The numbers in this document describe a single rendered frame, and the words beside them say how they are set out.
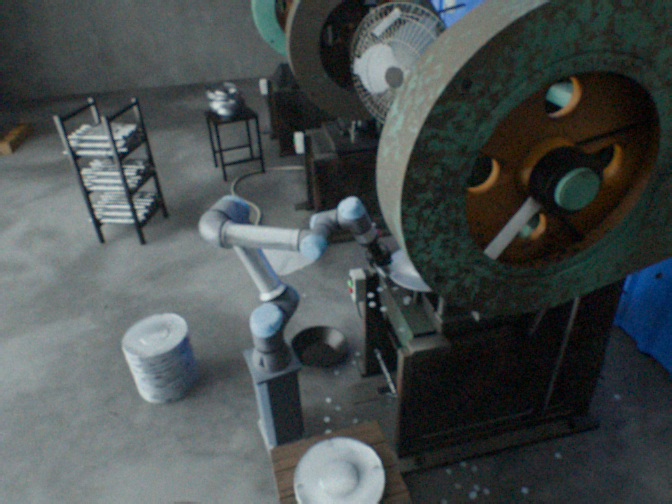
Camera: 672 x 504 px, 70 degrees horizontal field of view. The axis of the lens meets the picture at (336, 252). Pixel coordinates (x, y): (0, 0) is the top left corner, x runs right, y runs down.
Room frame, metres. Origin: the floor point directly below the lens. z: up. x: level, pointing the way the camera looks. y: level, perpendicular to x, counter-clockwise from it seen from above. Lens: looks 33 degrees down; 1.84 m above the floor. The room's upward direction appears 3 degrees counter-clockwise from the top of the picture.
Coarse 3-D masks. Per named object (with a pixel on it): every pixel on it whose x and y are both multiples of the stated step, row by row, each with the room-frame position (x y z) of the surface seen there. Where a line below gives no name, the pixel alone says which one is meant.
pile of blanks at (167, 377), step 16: (176, 352) 1.60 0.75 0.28; (192, 352) 1.71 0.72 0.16; (144, 368) 1.55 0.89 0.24; (160, 368) 1.56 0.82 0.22; (176, 368) 1.59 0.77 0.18; (192, 368) 1.66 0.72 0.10; (144, 384) 1.56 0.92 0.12; (160, 384) 1.55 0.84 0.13; (176, 384) 1.57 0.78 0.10; (192, 384) 1.63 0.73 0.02; (160, 400) 1.55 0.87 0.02
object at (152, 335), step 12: (144, 324) 1.77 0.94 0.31; (156, 324) 1.77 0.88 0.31; (168, 324) 1.76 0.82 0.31; (180, 324) 1.76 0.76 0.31; (132, 336) 1.69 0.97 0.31; (144, 336) 1.68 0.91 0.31; (156, 336) 1.67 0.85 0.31; (168, 336) 1.68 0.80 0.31; (180, 336) 1.67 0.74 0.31; (132, 348) 1.61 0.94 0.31; (144, 348) 1.60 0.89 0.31; (156, 348) 1.60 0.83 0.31; (168, 348) 1.60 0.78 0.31
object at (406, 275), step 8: (392, 256) 1.55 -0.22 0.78; (400, 256) 1.55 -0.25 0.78; (392, 264) 1.50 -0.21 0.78; (400, 264) 1.50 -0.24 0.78; (408, 264) 1.49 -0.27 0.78; (400, 272) 1.45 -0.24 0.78; (408, 272) 1.44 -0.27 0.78; (416, 272) 1.43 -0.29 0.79; (400, 280) 1.40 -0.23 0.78; (408, 280) 1.40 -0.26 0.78; (416, 280) 1.39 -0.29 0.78; (416, 288) 1.35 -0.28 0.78; (424, 288) 1.34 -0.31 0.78
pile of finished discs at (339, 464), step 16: (320, 448) 1.01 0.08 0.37; (336, 448) 1.01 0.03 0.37; (352, 448) 1.01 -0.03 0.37; (368, 448) 1.00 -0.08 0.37; (304, 464) 0.95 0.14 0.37; (320, 464) 0.95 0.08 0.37; (336, 464) 0.94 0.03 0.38; (352, 464) 0.94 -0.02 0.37; (368, 464) 0.94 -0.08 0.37; (304, 480) 0.90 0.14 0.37; (320, 480) 0.89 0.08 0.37; (336, 480) 0.89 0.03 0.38; (352, 480) 0.89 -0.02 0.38; (368, 480) 0.89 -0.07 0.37; (304, 496) 0.84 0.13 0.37; (320, 496) 0.84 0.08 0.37; (336, 496) 0.84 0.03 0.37; (352, 496) 0.84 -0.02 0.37; (368, 496) 0.83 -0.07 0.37
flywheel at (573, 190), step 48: (576, 96) 1.13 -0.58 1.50; (624, 96) 1.14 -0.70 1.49; (528, 144) 1.10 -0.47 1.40; (624, 144) 1.15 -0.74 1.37; (480, 192) 1.08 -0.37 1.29; (528, 192) 1.06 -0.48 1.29; (576, 192) 0.97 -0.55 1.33; (624, 192) 1.16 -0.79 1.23; (480, 240) 1.08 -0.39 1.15; (528, 240) 1.12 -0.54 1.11; (576, 240) 1.14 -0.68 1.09
